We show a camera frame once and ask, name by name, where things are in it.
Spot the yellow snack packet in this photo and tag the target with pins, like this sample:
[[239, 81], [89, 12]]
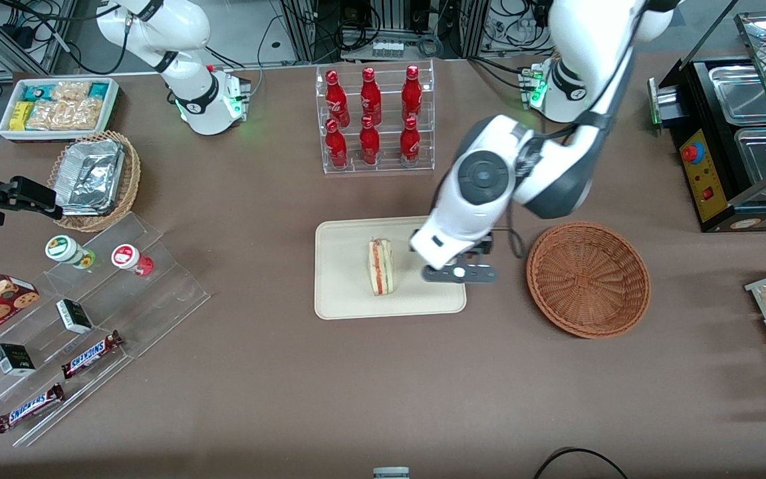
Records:
[[20, 116]]

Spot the large brown wicker basket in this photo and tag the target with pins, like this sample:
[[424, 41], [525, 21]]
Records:
[[589, 286]]

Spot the clear acrylic bottle rack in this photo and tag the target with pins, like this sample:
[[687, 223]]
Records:
[[386, 166]]

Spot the grey box at table edge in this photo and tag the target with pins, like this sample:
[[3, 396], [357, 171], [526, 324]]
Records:
[[391, 473]]

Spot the clear cracker bag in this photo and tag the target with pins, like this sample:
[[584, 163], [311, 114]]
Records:
[[64, 116], [72, 90]]

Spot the clear acrylic stepped display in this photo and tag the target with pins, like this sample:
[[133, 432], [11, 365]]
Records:
[[157, 299]]

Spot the snickers bar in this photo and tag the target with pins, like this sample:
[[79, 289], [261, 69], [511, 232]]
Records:
[[92, 354], [29, 408]]

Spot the white power strip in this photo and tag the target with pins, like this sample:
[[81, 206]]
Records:
[[387, 48]]

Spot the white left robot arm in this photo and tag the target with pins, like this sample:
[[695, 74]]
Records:
[[463, 219]]

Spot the teal snack packet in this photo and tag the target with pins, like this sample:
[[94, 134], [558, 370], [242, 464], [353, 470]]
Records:
[[37, 92], [98, 90]]

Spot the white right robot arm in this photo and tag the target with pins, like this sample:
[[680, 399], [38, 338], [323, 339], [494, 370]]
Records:
[[190, 26]]

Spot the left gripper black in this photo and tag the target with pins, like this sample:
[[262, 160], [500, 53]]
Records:
[[480, 247]]

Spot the green lid cup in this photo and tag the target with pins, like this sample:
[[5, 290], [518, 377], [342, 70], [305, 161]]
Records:
[[62, 248]]

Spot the small black box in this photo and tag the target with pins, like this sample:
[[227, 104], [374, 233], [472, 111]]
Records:
[[14, 359], [74, 317]]

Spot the aluminium foil container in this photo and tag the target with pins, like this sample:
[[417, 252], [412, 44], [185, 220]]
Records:
[[90, 176]]

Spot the black food warmer yellow panel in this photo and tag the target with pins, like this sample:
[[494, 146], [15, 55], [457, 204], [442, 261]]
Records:
[[705, 173]]

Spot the red cola bottle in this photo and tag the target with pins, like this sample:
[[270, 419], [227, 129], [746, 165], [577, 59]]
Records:
[[411, 93], [370, 96], [409, 143], [369, 143], [336, 146], [336, 100]]

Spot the white snack bin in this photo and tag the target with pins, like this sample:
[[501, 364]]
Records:
[[4, 130]]

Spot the triangle sandwich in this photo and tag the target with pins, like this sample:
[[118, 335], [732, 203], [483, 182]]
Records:
[[381, 266]]

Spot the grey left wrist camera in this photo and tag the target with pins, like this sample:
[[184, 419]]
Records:
[[443, 274]]

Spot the red lid cup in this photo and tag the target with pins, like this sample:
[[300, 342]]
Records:
[[127, 257]]

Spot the small tan wicker basket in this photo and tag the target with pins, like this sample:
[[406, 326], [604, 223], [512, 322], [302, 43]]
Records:
[[130, 179]]

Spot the cream plastic tray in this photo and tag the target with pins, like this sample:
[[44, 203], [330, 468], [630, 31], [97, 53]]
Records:
[[343, 266]]

